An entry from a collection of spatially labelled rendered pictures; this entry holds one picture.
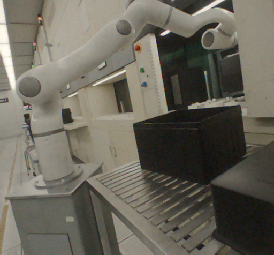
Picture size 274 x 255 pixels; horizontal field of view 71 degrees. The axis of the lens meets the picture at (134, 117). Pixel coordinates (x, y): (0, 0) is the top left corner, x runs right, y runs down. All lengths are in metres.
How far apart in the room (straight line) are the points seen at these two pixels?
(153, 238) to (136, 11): 0.77
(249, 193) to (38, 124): 0.68
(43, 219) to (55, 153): 0.23
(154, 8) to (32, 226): 0.95
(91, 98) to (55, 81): 1.90
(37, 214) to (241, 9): 1.01
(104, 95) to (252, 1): 2.18
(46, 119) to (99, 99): 1.93
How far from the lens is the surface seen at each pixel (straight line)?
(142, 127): 0.65
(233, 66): 1.14
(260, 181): 0.37
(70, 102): 4.10
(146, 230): 0.44
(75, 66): 0.78
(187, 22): 0.92
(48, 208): 0.78
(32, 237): 0.90
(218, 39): 0.95
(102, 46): 0.78
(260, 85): 0.80
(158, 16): 0.89
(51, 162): 0.80
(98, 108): 2.66
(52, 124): 0.78
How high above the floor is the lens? 1.02
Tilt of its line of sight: 6 degrees down
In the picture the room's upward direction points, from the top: 11 degrees counter-clockwise
